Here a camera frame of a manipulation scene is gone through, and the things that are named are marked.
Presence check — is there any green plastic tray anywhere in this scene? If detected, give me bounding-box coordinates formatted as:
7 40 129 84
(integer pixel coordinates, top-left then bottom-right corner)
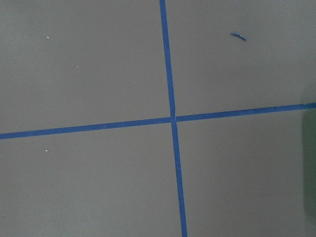
302 105 316 222

